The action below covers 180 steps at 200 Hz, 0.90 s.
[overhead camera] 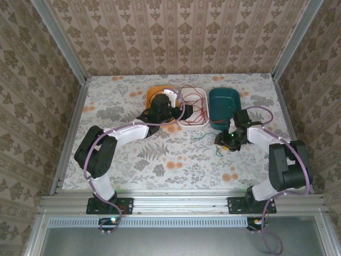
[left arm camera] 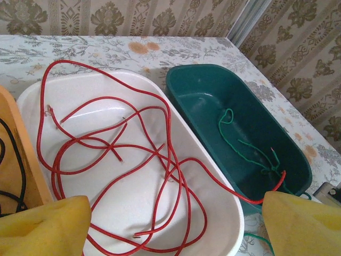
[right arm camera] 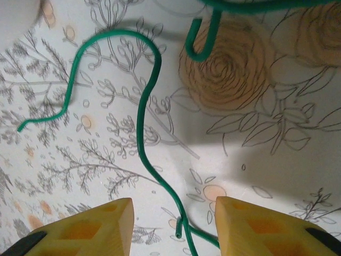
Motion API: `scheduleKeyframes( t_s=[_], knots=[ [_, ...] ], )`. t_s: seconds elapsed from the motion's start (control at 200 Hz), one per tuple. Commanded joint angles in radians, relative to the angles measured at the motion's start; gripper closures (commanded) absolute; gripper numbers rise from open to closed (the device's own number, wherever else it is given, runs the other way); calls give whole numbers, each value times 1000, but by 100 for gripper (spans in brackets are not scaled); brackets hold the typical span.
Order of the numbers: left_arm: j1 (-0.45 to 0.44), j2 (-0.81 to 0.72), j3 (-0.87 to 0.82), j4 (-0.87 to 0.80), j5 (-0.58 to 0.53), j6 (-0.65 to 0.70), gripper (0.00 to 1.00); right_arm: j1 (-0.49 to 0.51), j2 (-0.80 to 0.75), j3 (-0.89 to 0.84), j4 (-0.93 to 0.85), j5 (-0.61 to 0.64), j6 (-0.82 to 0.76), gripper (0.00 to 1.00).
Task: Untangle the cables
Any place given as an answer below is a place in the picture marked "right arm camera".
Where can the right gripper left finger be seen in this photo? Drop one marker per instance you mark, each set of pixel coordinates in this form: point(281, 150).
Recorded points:
point(93, 232)

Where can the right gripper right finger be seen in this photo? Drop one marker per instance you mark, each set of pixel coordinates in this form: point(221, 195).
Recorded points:
point(261, 234)

